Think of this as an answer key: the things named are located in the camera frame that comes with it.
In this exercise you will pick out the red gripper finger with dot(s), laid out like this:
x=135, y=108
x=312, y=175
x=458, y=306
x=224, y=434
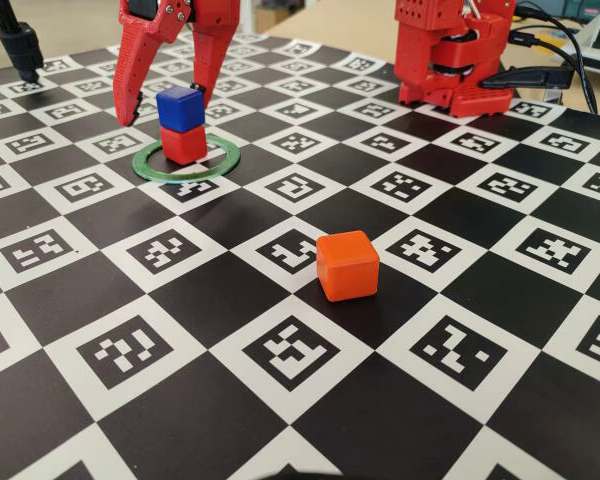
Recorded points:
x=210, y=50
x=130, y=75

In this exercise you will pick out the blue cube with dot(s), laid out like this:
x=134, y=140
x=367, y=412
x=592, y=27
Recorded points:
x=180, y=110

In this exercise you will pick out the red cube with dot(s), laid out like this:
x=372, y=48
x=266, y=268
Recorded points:
x=182, y=145

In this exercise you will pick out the red robot arm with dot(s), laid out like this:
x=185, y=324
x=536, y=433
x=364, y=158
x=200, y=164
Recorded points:
x=430, y=50

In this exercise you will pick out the orange cube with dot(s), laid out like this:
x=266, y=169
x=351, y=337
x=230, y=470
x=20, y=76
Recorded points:
x=347, y=270

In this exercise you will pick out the brown cardboard box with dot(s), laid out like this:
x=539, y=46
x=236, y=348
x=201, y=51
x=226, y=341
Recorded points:
x=275, y=17

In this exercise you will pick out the black white marker mat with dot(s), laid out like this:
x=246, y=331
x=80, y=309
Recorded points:
x=230, y=300

